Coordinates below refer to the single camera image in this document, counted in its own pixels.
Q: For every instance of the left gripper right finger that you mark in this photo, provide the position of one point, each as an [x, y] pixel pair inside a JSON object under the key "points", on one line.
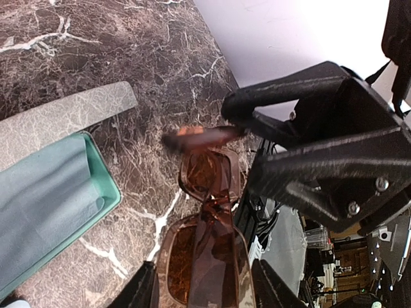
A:
{"points": [[269, 288]]}

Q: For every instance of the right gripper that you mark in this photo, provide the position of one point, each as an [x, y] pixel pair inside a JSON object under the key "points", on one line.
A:
{"points": [[363, 177]]}

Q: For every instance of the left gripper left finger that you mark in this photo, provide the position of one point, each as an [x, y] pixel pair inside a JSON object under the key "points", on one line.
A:
{"points": [[138, 291]]}

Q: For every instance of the brown sunglasses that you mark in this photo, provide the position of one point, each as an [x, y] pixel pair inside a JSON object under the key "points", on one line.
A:
{"points": [[203, 260]]}

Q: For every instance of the light grey glasses case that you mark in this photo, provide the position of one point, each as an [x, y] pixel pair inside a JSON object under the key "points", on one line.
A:
{"points": [[28, 132]]}

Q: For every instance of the blue cleaning cloth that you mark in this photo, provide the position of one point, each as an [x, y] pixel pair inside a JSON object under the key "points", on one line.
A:
{"points": [[18, 304], [44, 199]]}

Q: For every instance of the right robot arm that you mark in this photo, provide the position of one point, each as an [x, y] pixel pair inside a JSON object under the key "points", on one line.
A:
{"points": [[317, 122]]}

